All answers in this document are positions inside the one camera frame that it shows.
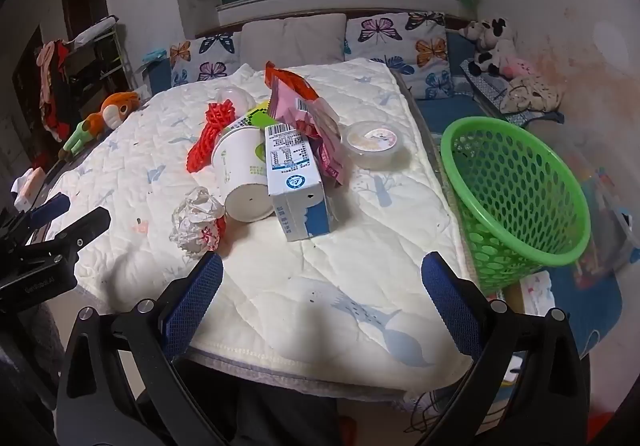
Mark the pink snack wrapper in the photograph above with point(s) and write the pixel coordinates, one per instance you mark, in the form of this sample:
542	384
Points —
287	111

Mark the black white cow plush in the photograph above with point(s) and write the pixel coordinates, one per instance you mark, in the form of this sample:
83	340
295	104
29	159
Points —
492	33

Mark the clear plastic dome lid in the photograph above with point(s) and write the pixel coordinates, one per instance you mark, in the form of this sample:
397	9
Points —
235	98

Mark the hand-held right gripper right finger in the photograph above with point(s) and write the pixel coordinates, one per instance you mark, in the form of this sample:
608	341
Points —
450	306

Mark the small butterfly print pillow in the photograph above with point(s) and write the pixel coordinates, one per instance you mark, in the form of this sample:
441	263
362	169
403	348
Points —
210	56

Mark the clear red snack packet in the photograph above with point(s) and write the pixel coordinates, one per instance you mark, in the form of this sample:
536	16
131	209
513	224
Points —
327	151

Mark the green patterned wrapper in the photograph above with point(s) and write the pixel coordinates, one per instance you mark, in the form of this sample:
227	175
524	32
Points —
257	113

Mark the white printed box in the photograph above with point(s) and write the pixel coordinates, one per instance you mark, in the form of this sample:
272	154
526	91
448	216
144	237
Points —
535	293

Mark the large butterfly print pillow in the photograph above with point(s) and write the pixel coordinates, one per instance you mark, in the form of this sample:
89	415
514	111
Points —
395	36

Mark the round clear plastic container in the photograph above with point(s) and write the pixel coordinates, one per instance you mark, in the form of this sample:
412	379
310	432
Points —
372	141

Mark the green plastic basket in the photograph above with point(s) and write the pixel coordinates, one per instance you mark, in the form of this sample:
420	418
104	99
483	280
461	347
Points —
452	176

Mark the white paper cup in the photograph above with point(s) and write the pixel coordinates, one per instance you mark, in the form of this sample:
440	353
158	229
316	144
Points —
240	176

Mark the pink plush toy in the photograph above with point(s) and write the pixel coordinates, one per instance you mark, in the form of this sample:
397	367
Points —
517	68

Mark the crumpled white paper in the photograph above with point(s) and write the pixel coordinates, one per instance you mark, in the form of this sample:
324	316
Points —
195	216

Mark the pink white small box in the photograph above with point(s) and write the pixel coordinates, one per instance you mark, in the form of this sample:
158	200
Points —
35	178

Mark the blue white milk carton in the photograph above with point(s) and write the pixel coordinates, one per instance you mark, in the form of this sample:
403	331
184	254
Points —
295	186

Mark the beige pillow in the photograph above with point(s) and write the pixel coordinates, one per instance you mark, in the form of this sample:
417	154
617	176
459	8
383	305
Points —
295	41

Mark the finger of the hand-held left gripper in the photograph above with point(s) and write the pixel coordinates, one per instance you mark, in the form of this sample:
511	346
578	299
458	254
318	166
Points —
50	208
82	228

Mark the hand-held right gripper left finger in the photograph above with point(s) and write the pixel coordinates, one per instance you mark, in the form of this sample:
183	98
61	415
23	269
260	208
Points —
195	306

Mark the metal clothes rack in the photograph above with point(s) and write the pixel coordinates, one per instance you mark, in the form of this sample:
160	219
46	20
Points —
100	56

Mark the white quilted blanket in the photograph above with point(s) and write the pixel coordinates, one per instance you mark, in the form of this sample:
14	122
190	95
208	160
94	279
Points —
300	266

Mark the red hanging clothes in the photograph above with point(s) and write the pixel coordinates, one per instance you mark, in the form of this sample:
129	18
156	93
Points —
55	86

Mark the beige spotted cloth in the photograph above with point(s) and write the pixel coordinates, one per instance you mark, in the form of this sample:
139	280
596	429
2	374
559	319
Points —
530	93

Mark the red net bag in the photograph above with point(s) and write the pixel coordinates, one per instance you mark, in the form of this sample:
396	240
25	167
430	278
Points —
212	136

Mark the teal plastic toy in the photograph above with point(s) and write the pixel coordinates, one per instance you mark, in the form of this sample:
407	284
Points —
155	55

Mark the orange plush toy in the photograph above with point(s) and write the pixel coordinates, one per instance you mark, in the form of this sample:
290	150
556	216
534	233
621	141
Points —
117	106

